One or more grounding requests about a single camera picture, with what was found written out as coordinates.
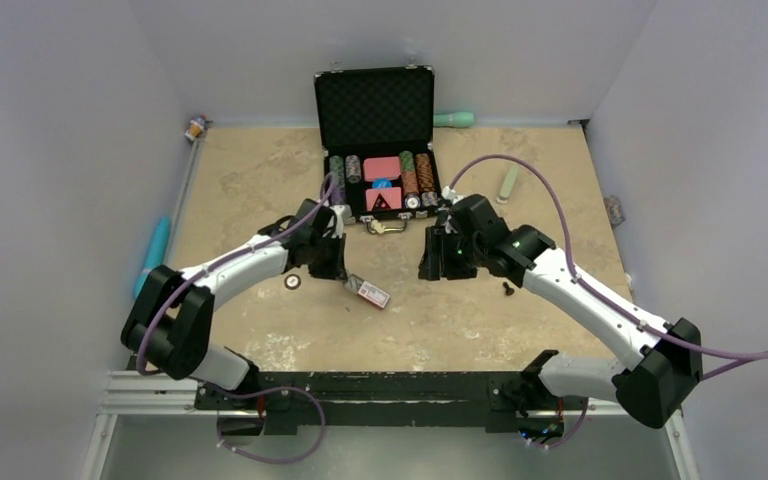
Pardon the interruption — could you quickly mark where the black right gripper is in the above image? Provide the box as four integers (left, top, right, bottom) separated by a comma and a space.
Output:
418, 225, 485, 281

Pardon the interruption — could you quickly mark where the pale green stapler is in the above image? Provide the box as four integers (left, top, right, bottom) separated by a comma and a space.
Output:
496, 163, 520, 204

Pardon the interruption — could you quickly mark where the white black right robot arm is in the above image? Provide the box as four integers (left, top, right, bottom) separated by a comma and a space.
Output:
418, 194, 703, 429

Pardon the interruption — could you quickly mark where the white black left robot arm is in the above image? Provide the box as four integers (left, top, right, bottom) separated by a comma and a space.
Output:
120, 199, 348, 409

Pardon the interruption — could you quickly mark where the left poker chip on table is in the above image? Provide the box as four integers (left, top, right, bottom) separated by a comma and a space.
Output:
284, 274, 302, 290

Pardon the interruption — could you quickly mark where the purple chip stack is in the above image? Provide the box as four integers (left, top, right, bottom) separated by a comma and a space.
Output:
331, 188, 346, 206

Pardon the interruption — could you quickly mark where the pink card deck lower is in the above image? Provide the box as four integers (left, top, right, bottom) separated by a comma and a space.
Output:
365, 187, 403, 212

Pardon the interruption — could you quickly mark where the pink card deck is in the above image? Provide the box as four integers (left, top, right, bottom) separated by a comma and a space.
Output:
362, 156, 402, 182
365, 187, 403, 212

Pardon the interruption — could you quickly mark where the brown chip stack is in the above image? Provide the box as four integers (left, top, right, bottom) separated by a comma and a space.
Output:
415, 153, 439, 207

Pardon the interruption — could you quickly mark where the orange chip stack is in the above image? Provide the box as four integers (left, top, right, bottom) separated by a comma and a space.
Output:
401, 170, 421, 209

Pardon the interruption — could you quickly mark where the blue dealer button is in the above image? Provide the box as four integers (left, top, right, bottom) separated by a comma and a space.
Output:
372, 178, 392, 189

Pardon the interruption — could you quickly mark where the green chip stack left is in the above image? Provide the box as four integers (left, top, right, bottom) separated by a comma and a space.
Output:
328, 155, 345, 190

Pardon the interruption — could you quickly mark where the green chip stack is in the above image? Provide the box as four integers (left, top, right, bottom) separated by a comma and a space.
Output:
328, 155, 345, 190
398, 151, 416, 172

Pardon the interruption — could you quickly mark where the grey chip stack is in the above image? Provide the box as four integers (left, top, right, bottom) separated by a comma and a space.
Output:
345, 155, 362, 184

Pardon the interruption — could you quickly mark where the pink card deck upper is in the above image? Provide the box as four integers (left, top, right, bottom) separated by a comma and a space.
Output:
362, 156, 402, 182

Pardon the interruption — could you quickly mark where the green chip stack right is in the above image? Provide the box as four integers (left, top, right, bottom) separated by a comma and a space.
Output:
398, 151, 416, 172

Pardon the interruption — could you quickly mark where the black poker chip case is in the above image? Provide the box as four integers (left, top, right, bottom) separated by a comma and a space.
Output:
313, 65, 442, 221

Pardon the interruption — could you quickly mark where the mint green flashlight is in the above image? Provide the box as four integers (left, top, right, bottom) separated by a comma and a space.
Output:
433, 112, 475, 129

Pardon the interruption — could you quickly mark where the small orange bottle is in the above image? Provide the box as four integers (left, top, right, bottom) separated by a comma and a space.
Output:
184, 115, 209, 142

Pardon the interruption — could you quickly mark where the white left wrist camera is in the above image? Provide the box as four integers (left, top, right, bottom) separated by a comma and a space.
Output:
330, 204, 355, 238

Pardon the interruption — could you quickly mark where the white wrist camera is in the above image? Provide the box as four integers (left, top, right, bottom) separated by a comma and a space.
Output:
440, 186, 465, 210
330, 204, 355, 238

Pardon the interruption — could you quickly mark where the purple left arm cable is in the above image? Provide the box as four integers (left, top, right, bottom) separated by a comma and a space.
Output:
133, 173, 339, 379

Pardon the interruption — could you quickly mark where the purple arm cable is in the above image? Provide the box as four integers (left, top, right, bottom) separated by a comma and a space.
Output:
447, 154, 768, 452
133, 173, 339, 379

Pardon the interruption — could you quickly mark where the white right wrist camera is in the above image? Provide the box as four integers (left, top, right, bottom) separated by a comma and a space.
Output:
440, 186, 465, 210

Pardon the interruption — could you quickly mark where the teal blue handle tool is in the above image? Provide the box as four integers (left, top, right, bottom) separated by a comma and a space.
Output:
133, 216, 171, 299

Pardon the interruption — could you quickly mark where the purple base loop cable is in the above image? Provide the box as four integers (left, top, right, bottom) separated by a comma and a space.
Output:
215, 385, 327, 466

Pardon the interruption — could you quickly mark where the grey object at right wall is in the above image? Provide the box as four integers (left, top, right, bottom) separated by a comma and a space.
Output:
603, 195, 626, 228

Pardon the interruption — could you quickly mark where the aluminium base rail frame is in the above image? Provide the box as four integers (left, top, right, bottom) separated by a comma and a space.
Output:
81, 371, 699, 479

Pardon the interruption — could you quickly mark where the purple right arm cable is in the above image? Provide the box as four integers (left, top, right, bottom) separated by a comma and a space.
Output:
447, 154, 768, 452

